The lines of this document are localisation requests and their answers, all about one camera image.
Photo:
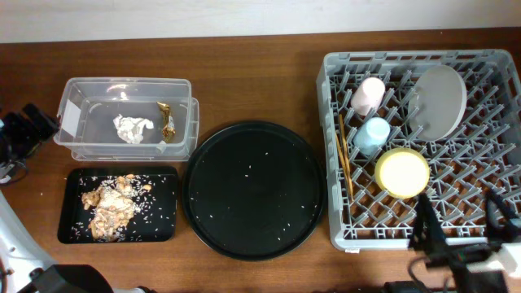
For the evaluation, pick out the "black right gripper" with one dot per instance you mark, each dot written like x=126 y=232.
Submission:
x=448 y=256

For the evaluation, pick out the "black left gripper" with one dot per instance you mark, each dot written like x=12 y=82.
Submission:
x=15 y=122

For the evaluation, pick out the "yellow bowl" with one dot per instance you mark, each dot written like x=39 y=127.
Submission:
x=402 y=172

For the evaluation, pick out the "white tissue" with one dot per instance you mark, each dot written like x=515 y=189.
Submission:
x=130 y=129

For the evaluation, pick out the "nuts and rice food waste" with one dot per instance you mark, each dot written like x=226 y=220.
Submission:
x=111 y=208

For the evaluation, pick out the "blue cup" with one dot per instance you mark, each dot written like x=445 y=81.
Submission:
x=372 y=135

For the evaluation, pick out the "grey round plate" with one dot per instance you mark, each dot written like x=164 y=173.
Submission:
x=438 y=104

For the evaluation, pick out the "gold snack wrapper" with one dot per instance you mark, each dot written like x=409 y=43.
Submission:
x=168 y=130

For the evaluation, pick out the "wooden chopstick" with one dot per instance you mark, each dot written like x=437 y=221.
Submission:
x=345 y=156
x=341 y=158

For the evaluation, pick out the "pink cup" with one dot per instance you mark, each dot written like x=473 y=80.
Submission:
x=368 y=96

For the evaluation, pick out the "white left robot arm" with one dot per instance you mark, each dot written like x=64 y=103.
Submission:
x=25 y=266

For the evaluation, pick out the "clear plastic waste bin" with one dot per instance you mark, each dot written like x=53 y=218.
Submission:
x=89 y=105

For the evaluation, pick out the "grey dishwasher rack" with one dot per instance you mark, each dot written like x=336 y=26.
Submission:
x=481 y=154

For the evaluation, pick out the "black rectangular tray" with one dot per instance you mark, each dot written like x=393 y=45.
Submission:
x=154 y=192

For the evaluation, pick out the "round black serving tray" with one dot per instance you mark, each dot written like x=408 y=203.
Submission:
x=254 y=191

